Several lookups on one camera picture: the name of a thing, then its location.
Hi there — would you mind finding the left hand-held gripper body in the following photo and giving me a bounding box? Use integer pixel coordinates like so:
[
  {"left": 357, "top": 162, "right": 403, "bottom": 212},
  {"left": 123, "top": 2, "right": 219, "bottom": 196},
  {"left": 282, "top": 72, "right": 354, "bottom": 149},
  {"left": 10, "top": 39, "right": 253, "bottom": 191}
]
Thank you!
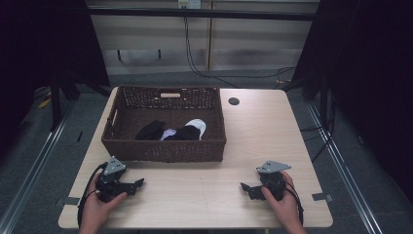
[{"left": 94, "top": 156, "right": 131, "bottom": 204}]

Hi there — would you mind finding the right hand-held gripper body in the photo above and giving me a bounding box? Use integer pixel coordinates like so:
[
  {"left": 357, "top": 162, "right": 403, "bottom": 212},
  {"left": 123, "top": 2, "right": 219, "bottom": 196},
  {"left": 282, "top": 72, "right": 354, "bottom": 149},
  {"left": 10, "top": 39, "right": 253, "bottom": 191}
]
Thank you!
[{"left": 255, "top": 160, "right": 292, "bottom": 202}]

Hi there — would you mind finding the person's right hand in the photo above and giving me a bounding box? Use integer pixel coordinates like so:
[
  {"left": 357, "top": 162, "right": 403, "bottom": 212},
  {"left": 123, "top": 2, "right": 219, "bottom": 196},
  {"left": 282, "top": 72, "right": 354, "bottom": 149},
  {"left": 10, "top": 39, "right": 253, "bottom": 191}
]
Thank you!
[{"left": 260, "top": 171, "right": 306, "bottom": 227}]

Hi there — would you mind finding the person's left hand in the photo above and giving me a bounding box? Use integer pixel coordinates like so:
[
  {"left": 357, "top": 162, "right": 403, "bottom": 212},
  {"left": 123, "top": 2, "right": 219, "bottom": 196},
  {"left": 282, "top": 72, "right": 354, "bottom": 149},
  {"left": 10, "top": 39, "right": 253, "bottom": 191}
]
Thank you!
[{"left": 79, "top": 181, "right": 129, "bottom": 228}]

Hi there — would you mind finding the grey tape strip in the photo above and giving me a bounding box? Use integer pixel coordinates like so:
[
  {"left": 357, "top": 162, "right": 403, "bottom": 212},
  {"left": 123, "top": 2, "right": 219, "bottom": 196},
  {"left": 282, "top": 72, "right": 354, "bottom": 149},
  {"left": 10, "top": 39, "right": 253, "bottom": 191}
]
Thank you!
[
  {"left": 62, "top": 196, "right": 81, "bottom": 207},
  {"left": 312, "top": 192, "right": 334, "bottom": 203}
]

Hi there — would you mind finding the lavender sock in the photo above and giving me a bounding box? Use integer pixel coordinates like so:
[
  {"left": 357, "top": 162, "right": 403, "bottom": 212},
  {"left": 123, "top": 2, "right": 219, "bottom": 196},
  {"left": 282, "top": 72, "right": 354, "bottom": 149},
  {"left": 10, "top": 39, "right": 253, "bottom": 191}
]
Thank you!
[{"left": 159, "top": 128, "right": 177, "bottom": 141}]

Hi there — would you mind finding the brown wicker basket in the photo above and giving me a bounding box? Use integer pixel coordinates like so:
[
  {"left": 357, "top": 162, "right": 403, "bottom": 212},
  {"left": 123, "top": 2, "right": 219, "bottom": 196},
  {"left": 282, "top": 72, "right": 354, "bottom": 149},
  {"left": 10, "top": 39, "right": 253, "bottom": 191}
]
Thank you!
[{"left": 100, "top": 85, "right": 227, "bottom": 164}]

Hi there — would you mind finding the white sock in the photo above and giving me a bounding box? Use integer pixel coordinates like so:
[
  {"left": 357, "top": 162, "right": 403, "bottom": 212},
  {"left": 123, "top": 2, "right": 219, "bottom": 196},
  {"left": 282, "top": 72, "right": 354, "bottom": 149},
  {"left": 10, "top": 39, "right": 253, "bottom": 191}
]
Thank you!
[{"left": 184, "top": 118, "right": 207, "bottom": 140}]

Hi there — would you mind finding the black metal stand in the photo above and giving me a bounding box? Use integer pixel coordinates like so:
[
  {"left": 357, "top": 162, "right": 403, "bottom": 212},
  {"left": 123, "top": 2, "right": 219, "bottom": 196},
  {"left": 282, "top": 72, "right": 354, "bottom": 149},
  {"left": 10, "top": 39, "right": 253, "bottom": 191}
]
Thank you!
[{"left": 49, "top": 72, "right": 81, "bottom": 133}]

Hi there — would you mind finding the yellow object on floor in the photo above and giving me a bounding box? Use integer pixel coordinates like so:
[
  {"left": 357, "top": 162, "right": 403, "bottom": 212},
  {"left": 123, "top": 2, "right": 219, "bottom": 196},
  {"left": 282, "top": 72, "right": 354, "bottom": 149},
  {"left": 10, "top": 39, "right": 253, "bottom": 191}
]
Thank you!
[{"left": 37, "top": 97, "right": 53, "bottom": 110}]

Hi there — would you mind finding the black curtain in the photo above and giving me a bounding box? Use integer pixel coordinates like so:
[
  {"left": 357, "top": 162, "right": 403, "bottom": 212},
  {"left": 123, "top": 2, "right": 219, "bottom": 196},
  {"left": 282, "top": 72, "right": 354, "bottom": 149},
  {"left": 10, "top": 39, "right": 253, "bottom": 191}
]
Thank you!
[
  {"left": 0, "top": 0, "right": 111, "bottom": 160},
  {"left": 291, "top": 0, "right": 413, "bottom": 204}
]

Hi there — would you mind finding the black horizontal bar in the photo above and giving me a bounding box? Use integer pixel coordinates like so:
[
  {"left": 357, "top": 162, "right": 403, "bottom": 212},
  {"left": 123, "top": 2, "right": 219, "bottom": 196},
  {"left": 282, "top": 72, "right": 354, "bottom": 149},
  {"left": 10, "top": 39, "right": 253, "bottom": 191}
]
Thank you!
[{"left": 87, "top": 7, "right": 321, "bottom": 21}]

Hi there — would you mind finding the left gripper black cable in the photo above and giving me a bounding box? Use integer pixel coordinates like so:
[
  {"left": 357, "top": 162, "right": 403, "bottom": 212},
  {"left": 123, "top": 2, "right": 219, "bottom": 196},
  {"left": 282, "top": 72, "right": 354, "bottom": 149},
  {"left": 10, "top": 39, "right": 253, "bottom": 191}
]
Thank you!
[{"left": 76, "top": 162, "right": 109, "bottom": 229}]

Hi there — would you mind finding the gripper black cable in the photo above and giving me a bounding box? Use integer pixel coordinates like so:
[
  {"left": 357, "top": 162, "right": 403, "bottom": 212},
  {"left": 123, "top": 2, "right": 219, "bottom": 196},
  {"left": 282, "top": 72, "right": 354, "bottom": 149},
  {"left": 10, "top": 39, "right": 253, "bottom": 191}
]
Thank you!
[
  {"left": 76, "top": 162, "right": 109, "bottom": 229},
  {"left": 284, "top": 181, "right": 305, "bottom": 226}
]

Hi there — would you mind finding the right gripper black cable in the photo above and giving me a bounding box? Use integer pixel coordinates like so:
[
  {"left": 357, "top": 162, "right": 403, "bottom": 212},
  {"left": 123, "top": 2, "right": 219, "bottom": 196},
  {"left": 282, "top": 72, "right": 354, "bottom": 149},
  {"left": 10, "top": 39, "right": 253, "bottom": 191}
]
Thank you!
[{"left": 284, "top": 181, "right": 305, "bottom": 226}]

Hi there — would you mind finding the black floor cable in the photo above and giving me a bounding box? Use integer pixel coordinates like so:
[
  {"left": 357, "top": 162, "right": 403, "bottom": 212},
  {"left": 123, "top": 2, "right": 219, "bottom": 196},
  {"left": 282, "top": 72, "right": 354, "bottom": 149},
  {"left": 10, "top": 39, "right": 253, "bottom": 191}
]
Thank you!
[{"left": 299, "top": 110, "right": 336, "bottom": 164}]

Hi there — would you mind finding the metal floor rail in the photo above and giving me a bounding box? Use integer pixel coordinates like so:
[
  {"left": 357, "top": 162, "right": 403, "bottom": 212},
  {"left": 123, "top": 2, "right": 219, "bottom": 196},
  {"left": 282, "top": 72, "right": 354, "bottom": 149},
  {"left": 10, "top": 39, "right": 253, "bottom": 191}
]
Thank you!
[
  {"left": 0, "top": 97, "right": 76, "bottom": 234},
  {"left": 306, "top": 101, "right": 385, "bottom": 234}
]

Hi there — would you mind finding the black wall cable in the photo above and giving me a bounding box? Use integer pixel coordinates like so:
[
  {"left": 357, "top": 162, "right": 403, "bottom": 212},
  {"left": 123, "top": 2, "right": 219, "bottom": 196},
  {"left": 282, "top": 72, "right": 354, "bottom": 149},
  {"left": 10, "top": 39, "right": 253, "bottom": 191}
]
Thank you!
[{"left": 182, "top": 16, "right": 297, "bottom": 90}]

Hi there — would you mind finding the white wall power outlet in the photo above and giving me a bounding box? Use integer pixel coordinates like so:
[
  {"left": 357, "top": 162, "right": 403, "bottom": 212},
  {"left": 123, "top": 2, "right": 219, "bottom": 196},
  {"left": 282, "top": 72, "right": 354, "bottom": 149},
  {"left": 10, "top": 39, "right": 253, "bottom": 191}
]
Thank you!
[{"left": 177, "top": 0, "right": 203, "bottom": 10}]

